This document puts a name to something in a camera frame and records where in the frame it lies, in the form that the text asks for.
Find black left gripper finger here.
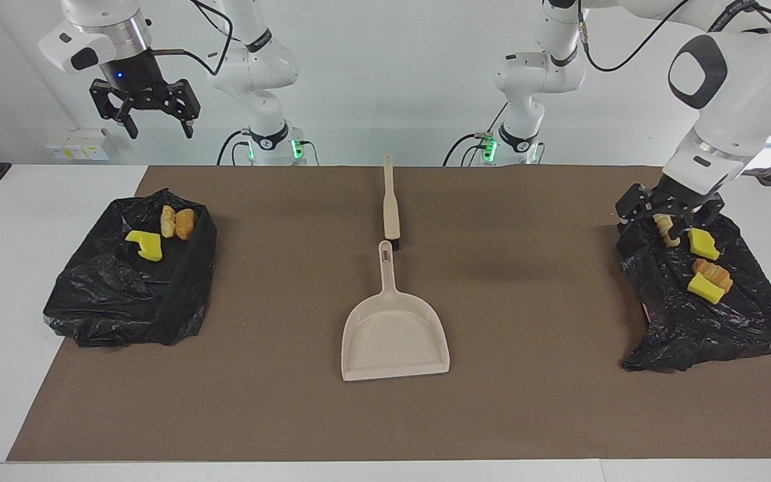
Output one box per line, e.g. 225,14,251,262
670,195,725,247
615,183,657,235

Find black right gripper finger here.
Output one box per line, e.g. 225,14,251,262
153,79,201,140
89,79,140,140

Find yellow sponge piece green side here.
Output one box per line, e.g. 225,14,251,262
687,228,721,261

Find small orange bread piece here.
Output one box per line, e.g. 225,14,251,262
692,258,734,293

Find notched yellow sponge piece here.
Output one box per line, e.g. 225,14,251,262
124,230,163,262

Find beige hand brush black bristles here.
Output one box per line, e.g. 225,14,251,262
383,154,402,250

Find beige plastic dustpan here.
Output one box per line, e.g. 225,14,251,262
341,240,451,382

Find white cardboard box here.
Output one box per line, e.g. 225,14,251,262
46,129,110,161

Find right black garbage bag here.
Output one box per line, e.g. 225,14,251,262
616,211,771,372

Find black garbage bag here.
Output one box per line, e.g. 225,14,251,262
616,211,771,372
43,188,218,347

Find left black garbage bag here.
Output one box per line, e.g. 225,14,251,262
43,188,218,347

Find brown table mat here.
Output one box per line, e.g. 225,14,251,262
6,165,771,462

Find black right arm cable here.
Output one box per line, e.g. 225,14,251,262
151,0,234,76

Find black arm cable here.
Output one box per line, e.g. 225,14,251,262
151,0,234,76
576,0,771,175

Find black right base cable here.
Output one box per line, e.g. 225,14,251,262
217,131,252,166

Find black base cable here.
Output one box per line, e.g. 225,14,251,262
442,104,510,167
217,131,252,166

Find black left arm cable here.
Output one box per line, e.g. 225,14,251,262
576,0,771,175

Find black left base cable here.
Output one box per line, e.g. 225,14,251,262
442,104,510,167

